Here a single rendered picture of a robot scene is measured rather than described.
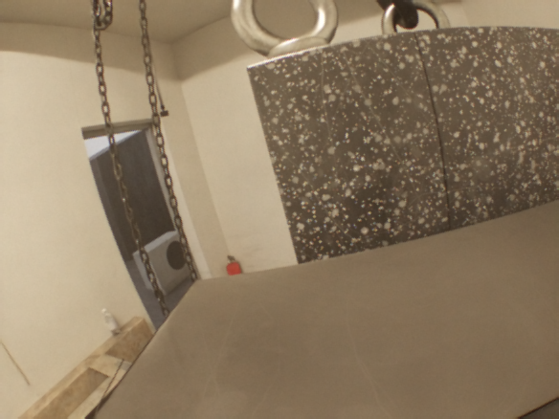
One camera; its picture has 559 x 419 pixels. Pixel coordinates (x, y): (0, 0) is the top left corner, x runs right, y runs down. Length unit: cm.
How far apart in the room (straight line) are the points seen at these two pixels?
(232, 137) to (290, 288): 274
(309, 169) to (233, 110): 270
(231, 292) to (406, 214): 11
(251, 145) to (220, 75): 77
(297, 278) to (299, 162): 7
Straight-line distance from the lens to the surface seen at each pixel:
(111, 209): 645
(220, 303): 17
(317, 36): 19
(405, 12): 30
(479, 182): 19
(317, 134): 16
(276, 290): 16
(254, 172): 282
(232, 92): 286
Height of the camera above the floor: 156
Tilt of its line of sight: 14 degrees down
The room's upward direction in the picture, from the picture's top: 15 degrees counter-clockwise
